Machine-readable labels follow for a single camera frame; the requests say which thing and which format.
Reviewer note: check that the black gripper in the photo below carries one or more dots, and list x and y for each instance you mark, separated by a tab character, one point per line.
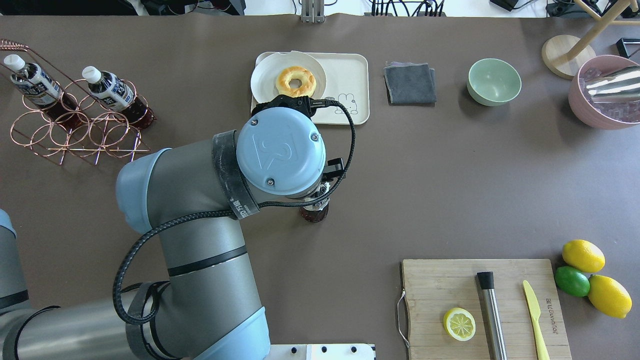
334	168

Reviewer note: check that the tea bottle picked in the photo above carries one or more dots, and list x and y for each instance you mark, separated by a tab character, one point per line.
317	211

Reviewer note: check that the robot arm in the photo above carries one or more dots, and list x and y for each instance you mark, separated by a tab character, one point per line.
186	288

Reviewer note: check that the cream serving tray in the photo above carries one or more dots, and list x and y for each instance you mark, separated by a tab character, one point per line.
347	81

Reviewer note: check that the tea bottle middle rack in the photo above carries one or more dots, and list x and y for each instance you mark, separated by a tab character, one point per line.
117	96

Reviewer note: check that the tea bottle end rack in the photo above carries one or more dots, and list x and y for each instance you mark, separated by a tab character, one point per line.
41	90

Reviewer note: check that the glazed donut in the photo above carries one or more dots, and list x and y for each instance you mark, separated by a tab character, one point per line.
308	82

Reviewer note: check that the grey folded cloth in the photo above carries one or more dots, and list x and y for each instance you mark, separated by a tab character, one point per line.
410	83

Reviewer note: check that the white plate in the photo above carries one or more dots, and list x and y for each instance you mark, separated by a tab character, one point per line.
268	67

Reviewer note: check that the wooden cutting board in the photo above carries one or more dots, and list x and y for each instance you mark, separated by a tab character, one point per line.
434	286

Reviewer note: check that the green bowl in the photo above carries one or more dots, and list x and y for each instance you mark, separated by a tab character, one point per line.
493	82

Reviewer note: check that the half lemon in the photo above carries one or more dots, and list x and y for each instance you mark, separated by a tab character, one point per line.
460	324

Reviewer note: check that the steel muddler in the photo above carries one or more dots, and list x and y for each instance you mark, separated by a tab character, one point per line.
495	337

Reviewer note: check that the yellow plastic knife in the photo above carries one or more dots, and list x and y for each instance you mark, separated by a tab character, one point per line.
535	313

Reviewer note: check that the green lime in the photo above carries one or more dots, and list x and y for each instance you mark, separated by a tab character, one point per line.
572	281

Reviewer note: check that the yellow lemon near bowl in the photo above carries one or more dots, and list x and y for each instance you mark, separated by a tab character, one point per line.
583	255

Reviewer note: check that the pink bowl of ice cubes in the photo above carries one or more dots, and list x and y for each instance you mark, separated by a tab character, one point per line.
601	116

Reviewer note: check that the steel ice scoop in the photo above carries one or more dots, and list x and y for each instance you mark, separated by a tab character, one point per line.
619	86

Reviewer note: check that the yellow lemon far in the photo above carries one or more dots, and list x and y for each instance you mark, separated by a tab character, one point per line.
609	296

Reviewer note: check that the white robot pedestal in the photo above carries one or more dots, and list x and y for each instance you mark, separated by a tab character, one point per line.
322	351

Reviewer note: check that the copper wire bottle rack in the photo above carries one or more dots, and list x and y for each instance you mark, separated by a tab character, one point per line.
103	133

